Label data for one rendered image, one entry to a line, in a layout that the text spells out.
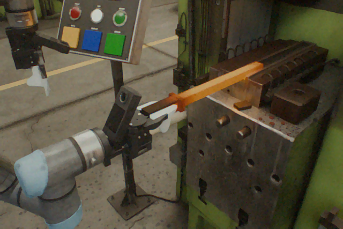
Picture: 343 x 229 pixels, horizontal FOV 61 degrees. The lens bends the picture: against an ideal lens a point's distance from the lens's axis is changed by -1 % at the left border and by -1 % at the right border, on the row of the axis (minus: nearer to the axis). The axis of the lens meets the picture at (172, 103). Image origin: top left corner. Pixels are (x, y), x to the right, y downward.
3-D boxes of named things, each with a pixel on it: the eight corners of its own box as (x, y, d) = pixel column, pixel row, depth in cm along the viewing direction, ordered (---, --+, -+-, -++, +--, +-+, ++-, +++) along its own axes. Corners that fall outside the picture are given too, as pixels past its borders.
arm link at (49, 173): (19, 186, 57) (7, 153, 53) (72, 161, 63) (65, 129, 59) (34, 212, 52) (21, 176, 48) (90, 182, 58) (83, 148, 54)
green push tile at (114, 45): (120, 56, 104) (124, 35, 104) (103, 53, 107) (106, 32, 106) (123, 56, 106) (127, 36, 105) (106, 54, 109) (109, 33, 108)
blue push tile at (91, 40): (97, 52, 108) (101, 31, 107) (81, 49, 110) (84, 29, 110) (100, 52, 110) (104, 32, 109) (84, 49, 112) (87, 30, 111)
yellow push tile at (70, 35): (76, 47, 111) (79, 28, 111) (60, 45, 114) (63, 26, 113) (78, 48, 113) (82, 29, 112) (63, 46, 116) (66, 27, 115)
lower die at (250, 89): (258, 108, 87) (262, 82, 82) (208, 84, 100) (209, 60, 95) (323, 68, 110) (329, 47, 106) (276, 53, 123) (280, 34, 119)
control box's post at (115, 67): (130, 204, 170) (109, 14, 113) (126, 200, 172) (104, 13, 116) (135, 201, 172) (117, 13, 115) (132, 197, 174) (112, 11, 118)
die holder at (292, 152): (263, 245, 97) (292, 139, 74) (185, 182, 122) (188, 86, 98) (337, 167, 129) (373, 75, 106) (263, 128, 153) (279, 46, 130)
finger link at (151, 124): (159, 113, 70) (127, 126, 65) (159, 107, 69) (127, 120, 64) (171, 122, 67) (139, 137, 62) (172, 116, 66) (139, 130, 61)
